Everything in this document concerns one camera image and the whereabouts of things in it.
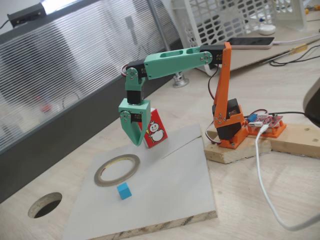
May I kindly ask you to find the red snowman print box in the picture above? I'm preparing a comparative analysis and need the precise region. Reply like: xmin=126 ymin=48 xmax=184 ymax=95
xmin=142 ymin=107 xmax=168 ymax=150

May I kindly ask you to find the blue cube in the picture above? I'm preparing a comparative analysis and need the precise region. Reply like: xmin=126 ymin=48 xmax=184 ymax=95
xmin=116 ymin=182 xmax=133 ymax=201

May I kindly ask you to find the black depth camera sensor bar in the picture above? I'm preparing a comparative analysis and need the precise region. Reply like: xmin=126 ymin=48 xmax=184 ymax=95
xmin=6 ymin=2 xmax=46 ymax=28

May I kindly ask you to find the metal partition foot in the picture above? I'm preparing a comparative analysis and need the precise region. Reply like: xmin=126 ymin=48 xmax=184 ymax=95
xmin=172 ymin=71 xmax=190 ymax=88

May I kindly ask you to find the grey chipboard panel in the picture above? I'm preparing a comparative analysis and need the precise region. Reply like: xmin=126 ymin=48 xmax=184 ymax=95
xmin=61 ymin=123 xmax=218 ymax=240

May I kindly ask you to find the ribbed glass desk partition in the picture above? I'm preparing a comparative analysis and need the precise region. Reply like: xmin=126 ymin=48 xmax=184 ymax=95
xmin=0 ymin=0 xmax=191 ymax=205

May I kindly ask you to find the wooden base block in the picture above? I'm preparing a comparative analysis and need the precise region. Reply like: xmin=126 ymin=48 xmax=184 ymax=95
xmin=203 ymin=129 xmax=272 ymax=165

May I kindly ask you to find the white plastic lattice basket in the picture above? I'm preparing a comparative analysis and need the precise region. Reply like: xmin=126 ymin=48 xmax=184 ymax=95
xmin=171 ymin=0 xmax=308 ymax=76

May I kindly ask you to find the brown cardboard sheet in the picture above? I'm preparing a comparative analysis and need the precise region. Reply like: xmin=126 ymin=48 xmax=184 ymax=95
xmin=197 ymin=27 xmax=320 ymax=74

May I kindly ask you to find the red circuit board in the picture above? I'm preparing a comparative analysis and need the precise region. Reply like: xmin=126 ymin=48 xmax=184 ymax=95
xmin=247 ymin=113 xmax=285 ymax=128

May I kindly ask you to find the smartphone with pink case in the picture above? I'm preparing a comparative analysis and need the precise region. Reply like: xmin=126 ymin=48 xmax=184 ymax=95
xmin=223 ymin=36 xmax=275 ymax=50

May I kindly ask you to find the wooden plank with knots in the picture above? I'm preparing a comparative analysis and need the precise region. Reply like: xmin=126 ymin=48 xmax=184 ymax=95
xmin=269 ymin=122 xmax=320 ymax=159

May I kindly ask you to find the white earbuds case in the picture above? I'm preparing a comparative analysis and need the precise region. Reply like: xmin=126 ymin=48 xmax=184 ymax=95
xmin=258 ymin=24 xmax=277 ymax=36

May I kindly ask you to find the grey rounded object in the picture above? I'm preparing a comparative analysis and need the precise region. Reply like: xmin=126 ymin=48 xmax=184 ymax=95
xmin=302 ymin=77 xmax=320 ymax=128

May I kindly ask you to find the grey tape ring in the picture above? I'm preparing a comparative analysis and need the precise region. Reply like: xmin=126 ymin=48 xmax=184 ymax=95
xmin=93 ymin=153 xmax=141 ymax=187

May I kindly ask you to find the white USB cable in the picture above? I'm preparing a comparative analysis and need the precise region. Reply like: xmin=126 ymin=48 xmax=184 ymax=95
xmin=254 ymin=124 xmax=320 ymax=231

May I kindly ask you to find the black cable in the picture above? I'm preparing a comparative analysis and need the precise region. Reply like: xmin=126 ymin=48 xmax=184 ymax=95
xmin=269 ymin=38 xmax=320 ymax=67
xmin=268 ymin=111 xmax=307 ymax=118

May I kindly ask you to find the yellow handled screwdriver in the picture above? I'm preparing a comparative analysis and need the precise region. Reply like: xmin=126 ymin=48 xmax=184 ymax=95
xmin=259 ymin=43 xmax=310 ymax=65

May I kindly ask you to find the pale phone charging cable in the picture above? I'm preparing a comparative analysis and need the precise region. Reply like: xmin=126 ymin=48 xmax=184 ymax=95
xmin=273 ymin=33 xmax=320 ymax=46

